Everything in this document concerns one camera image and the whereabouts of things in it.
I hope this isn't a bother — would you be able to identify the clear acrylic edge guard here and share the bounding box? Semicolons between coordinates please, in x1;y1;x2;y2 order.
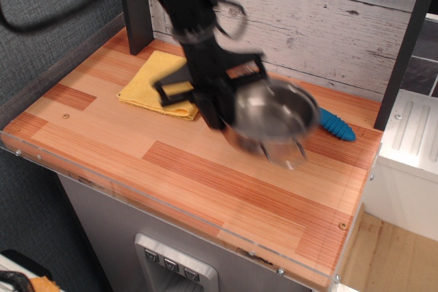
1;127;344;291

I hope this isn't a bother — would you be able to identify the dark gray left post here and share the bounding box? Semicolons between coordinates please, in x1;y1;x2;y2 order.
122;0;154;55

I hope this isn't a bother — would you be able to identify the gray toy fridge cabinet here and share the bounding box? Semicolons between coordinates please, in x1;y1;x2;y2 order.
60;176;308;291

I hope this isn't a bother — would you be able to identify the white toy sink unit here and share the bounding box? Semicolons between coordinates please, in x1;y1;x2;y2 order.
361;13;438;242

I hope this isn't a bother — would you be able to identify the silver dispenser panel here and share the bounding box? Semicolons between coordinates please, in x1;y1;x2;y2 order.
134;233;219;291

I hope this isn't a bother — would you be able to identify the blue handled metal fork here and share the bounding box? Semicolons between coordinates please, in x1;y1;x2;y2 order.
320;108;356;142

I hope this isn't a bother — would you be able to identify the yellow folded towel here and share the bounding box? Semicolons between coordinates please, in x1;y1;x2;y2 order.
116;49;200;122

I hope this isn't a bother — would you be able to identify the orange cloth item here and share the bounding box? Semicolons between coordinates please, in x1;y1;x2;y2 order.
29;276;62;292

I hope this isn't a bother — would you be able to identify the dark gray post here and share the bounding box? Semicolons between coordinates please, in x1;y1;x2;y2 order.
122;0;154;55
374;0;432;131

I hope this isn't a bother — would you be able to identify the dark gray right post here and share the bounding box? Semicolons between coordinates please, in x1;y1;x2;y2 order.
374;0;432;131

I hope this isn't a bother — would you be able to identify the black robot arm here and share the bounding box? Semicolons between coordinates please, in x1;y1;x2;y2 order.
153;0;267;130

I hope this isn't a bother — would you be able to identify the stainless steel pot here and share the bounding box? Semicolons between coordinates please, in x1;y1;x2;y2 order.
222;79;320;170

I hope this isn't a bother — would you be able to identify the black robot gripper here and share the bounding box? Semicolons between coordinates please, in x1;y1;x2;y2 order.
153;38;268;131

